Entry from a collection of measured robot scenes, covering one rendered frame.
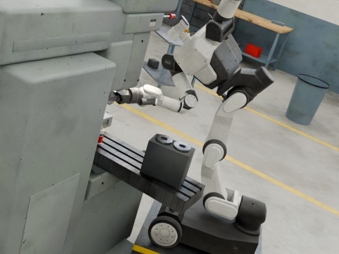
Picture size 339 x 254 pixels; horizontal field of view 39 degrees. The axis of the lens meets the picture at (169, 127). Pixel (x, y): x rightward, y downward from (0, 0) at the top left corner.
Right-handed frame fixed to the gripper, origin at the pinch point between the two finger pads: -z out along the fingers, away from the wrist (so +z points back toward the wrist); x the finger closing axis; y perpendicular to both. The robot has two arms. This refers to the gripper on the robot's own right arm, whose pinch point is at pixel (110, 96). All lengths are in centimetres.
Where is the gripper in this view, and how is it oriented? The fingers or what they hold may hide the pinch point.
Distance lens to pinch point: 252.9
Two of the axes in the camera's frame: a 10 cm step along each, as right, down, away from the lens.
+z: 7.6, -0.7, 6.5
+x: 6.0, 4.7, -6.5
